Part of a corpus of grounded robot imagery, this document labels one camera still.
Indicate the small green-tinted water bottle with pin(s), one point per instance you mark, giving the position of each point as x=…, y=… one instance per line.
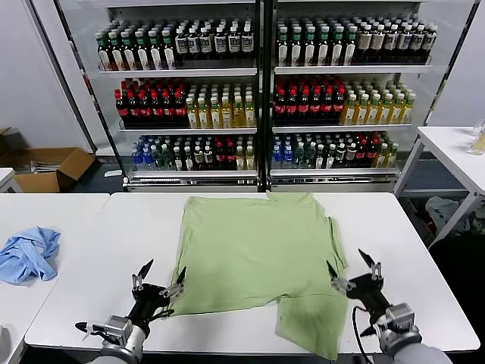
x=158, y=159
x=310, y=156
x=168, y=158
x=299, y=156

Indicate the white-cap bottle grey label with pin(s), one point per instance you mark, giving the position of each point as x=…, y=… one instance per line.
x=417, y=44
x=404, y=44
x=430, y=44
x=391, y=43

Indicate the small dark bottle grey label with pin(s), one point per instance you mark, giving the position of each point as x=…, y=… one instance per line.
x=199, y=156
x=208, y=156
x=351, y=155
x=340, y=155

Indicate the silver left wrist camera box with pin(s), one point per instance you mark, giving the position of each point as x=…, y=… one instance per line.
x=117, y=330

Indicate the white drinks shelf cabinet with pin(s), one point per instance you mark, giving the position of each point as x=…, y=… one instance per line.
x=182, y=73
x=341, y=69

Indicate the small yellow juice bottle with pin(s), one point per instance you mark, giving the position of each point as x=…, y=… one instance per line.
x=392, y=155
x=382, y=156
x=240, y=158
x=250, y=158

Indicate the small dark bottle white label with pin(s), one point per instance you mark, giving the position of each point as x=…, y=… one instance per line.
x=188, y=159
x=178, y=159
x=320, y=157
x=330, y=157

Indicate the small blue water bottle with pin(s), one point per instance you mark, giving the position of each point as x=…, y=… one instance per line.
x=148, y=159
x=137, y=160
x=287, y=157
x=277, y=157

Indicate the green-cap tea bottle white label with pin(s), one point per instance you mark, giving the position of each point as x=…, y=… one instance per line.
x=117, y=52
x=282, y=48
x=323, y=48
x=350, y=48
x=296, y=48
x=129, y=52
x=310, y=48
x=142, y=51
x=337, y=48
x=104, y=53
x=169, y=50
x=155, y=51

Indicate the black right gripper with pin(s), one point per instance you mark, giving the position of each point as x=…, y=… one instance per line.
x=369, y=294

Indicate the silver grey robot right arm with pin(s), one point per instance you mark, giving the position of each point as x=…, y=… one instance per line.
x=413, y=349

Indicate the open brown cardboard box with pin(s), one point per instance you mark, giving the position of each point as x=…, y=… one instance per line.
x=70, y=167

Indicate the white-cap dark drink bottle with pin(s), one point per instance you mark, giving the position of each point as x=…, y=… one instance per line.
x=205, y=43
x=182, y=43
x=220, y=42
x=194, y=43
x=234, y=42
x=248, y=41

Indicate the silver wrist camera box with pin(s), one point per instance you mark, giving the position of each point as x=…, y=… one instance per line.
x=401, y=318
x=117, y=330

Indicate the white-cap bottle beige label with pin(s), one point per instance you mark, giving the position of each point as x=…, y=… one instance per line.
x=378, y=42
x=365, y=42

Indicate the small white cabinet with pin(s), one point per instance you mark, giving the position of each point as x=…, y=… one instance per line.
x=5, y=178

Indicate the clear plastic cup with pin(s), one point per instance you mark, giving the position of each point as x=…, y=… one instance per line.
x=478, y=146

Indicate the open glass cabinet door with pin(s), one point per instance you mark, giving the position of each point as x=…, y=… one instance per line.
x=74, y=76
x=441, y=57

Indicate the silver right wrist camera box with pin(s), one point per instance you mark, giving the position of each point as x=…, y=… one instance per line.
x=401, y=318

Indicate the pile of grey clothes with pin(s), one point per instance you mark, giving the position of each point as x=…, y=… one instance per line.
x=441, y=210

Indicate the small white paper scrap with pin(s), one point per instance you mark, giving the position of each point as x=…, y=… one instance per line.
x=113, y=173

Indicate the bundle of metal rails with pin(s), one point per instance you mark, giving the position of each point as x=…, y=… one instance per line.
x=45, y=165

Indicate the crumpled light blue shirt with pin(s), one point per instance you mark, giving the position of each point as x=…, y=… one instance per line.
x=26, y=258

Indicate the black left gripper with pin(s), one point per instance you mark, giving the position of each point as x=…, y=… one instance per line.
x=151, y=303

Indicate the white side table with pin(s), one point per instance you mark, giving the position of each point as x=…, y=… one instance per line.
x=447, y=144

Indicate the small red-cap cola bottle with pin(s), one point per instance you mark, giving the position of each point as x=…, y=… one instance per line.
x=362, y=153
x=230, y=156
x=220, y=156
x=373, y=153

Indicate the light green t-shirt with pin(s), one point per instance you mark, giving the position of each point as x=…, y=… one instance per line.
x=257, y=258

